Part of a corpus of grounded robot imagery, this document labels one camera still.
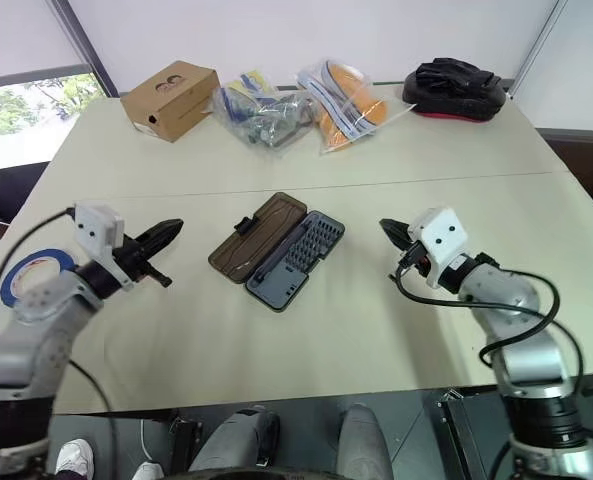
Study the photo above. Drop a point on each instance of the screwdriver bit case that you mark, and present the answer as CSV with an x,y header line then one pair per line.
x,y
256,240

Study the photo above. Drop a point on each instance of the white roller blind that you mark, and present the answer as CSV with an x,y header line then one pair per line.
x,y
21,35

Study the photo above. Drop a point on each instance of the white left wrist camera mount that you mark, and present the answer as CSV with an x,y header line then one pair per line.
x,y
95,225

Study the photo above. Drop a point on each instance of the brown cardboard box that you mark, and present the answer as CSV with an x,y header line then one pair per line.
x,y
176,105

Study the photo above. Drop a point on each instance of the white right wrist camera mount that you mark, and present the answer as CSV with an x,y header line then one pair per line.
x,y
443,237

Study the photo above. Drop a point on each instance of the white wall post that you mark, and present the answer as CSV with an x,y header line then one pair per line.
x,y
538,45

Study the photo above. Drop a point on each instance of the clear bag of hardware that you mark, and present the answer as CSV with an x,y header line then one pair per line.
x,y
261,115

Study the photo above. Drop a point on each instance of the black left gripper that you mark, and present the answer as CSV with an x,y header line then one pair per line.
x,y
132,260

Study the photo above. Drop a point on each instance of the black sofa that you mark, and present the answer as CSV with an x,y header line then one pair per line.
x,y
6,190

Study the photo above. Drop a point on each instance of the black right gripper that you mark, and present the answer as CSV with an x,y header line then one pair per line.
x,y
416,256

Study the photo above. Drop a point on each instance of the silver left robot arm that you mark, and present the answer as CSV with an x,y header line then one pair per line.
x,y
31,325

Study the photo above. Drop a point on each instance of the dark window frame bar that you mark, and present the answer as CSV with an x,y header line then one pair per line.
x,y
91,50

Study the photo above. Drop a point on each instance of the black padded mitt red base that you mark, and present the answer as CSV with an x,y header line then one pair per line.
x,y
456,92

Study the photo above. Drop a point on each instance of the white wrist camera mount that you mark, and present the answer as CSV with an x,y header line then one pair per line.
x,y
443,237
95,225

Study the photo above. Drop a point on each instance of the black metal table frame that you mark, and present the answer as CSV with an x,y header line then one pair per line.
x,y
471,435

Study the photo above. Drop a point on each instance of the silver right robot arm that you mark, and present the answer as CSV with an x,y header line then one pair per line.
x,y
516,320

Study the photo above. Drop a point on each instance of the white sneaker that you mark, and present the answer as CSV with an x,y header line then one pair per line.
x,y
147,471
74,457

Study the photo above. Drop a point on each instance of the clear bag of orange items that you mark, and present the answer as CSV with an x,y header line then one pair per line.
x,y
346,105

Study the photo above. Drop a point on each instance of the blue tape roll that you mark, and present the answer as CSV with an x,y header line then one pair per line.
x,y
11,295

